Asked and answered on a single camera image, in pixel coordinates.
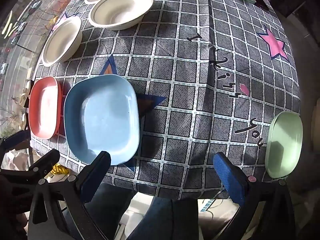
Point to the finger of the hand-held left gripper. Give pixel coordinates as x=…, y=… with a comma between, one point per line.
x=16, y=138
x=46, y=161

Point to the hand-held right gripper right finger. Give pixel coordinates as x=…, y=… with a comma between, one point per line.
x=230, y=180

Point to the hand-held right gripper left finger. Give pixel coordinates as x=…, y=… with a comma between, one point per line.
x=95, y=177

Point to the red plate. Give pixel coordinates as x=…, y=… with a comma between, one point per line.
x=42, y=107

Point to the blue plate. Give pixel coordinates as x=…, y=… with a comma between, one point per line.
x=100, y=120

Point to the green plate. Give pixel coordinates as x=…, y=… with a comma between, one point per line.
x=282, y=145

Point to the yellow plastic bag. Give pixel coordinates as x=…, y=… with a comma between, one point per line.
x=59, y=170

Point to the white shoe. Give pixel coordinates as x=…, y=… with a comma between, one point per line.
x=24, y=120
x=23, y=98

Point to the white plastic bag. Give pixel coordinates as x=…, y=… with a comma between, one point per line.
x=16, y=158

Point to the white patterned box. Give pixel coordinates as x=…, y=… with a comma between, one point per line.
x=215, y=207

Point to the person's left leg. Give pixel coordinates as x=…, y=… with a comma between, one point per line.
x=110, y=212

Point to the person's leg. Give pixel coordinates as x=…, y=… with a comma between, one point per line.
x=110, y=212
x=165, y=220

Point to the person's right leg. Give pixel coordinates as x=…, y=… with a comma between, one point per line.
x=165, y=220

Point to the grey checked star tablecloth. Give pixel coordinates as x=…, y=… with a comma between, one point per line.
x=180, y=100

